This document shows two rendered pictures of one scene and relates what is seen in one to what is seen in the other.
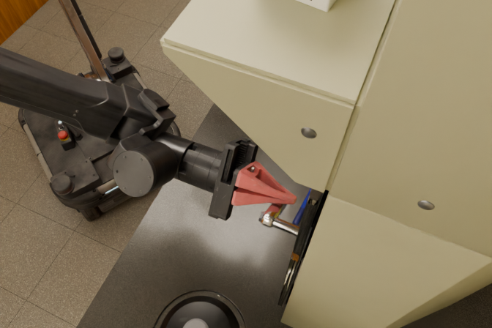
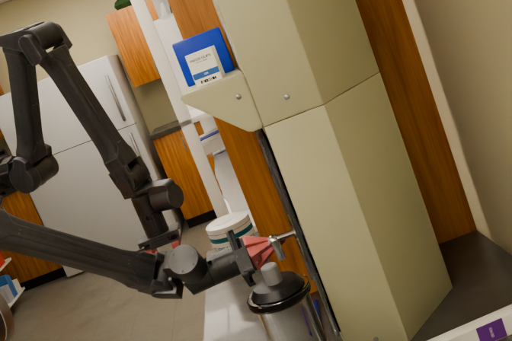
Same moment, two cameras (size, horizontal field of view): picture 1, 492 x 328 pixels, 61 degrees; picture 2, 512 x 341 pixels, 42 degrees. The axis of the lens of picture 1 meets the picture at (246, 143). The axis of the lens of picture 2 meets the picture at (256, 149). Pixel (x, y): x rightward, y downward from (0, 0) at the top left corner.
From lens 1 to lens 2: 0.98 m
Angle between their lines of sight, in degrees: 51
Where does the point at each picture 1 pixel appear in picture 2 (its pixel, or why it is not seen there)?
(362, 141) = (252, 85)
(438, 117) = (260, 59)
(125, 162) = (174, 256)
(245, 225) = not seen: outside the picture
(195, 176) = (219, 262)
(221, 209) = (247, 264)
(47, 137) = not seen: outside the picture
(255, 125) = (222, 109)
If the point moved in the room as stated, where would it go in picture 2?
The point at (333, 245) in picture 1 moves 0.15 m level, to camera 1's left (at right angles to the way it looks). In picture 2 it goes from (289, 165) to (216, 202)
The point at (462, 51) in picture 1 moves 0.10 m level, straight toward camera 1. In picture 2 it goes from (248, 39) to (239, 43)
